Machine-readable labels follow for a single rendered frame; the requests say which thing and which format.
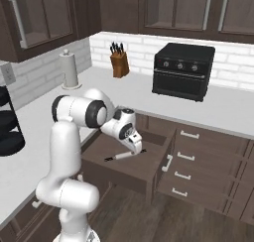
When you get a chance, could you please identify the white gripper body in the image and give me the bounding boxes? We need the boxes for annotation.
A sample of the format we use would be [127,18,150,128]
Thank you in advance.
[128,133,144,157]

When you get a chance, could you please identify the open brown wooden drawer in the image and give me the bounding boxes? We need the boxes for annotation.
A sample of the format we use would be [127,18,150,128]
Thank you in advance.
[79,128,177,204]

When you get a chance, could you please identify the brown drawer front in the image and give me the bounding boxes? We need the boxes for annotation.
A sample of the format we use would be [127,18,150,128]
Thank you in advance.
[174,126,250,159]
[170,146,245,181]
[164,166,237,200]
[157,181,231,215]

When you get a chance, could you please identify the brown base cabinet under counter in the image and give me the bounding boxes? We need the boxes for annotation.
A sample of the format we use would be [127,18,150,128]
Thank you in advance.
[0,173,113,242]

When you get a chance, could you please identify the wooden knife block with knives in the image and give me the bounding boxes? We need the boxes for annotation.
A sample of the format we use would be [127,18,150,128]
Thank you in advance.
[109,41,131,79]

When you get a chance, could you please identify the black toaster oven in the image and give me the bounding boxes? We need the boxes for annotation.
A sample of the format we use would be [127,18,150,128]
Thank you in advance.
[151,42,216,103]

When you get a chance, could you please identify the white paper towel holder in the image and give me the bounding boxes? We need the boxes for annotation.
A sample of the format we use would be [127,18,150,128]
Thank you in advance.
[59,49,83,91]

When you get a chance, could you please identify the brown base cabinet run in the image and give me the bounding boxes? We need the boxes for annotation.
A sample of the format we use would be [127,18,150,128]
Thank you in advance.
[226,139,254,228]

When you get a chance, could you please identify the white rolling pin black handles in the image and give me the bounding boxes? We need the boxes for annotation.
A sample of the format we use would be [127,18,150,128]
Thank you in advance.
[103,148,148,163]

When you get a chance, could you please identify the silver handle of open drawer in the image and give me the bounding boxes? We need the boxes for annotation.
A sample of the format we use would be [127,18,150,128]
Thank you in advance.
[161,154,174,173]

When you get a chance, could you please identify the black wire stand with plates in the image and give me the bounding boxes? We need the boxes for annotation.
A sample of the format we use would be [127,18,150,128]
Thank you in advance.
[0,84,27,158]

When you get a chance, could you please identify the brown glass-front wall cabinet door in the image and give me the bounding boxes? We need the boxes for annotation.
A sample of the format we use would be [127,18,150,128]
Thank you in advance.
[0,0,79,62]
[138,0,216,36]
[216,0,254,45]

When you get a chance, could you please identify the grey wall outlet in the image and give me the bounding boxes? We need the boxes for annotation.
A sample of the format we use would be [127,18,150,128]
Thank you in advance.
[0,61,17,86]

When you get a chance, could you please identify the silver wall cabinet handle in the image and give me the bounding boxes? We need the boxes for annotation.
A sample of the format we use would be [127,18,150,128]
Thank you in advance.
[217,0,231,33]
[201,0,214,31]
[6,0,30,50]

